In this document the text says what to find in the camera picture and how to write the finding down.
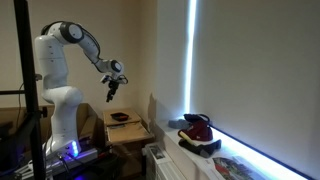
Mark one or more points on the light wooden cabinet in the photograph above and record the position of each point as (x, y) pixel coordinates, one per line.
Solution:
(121, 151)

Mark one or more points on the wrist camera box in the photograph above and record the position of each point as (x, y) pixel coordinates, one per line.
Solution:
(105, 79)

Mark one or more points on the colourful magazine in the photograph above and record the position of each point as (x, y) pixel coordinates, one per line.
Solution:
(233, 168)

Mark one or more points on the black plastic tray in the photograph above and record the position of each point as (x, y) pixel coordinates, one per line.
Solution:
(119, 116)

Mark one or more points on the dark flat pack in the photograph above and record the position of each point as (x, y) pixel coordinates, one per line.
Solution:
(119, 126)

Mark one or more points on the light blue cap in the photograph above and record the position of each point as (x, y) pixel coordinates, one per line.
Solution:
(177, 124)

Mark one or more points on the brown leather sofa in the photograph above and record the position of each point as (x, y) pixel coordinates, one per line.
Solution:
(87, 123)

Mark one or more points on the white wall radiator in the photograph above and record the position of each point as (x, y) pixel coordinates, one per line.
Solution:
(163, 168)

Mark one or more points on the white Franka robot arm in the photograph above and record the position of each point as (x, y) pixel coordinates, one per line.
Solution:
(56, 66)

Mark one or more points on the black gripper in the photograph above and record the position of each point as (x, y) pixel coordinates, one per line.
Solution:
(113, 86)

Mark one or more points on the white window sill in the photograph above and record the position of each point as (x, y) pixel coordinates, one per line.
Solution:
(186, 150)

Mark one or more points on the maroon cap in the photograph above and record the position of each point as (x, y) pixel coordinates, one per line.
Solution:
(200, 131)

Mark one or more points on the wooden cabinet drawer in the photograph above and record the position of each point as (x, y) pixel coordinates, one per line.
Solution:
(128, 132)

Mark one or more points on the robot base platform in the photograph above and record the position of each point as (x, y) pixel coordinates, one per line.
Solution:
(83, 156)

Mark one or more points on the small magazine on radiator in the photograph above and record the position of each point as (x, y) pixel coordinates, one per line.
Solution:
(158, 152)

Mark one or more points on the black cap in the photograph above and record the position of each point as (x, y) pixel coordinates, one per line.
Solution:
(203, 148)

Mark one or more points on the black tripod pole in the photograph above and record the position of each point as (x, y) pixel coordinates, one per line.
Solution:
(28, 83)

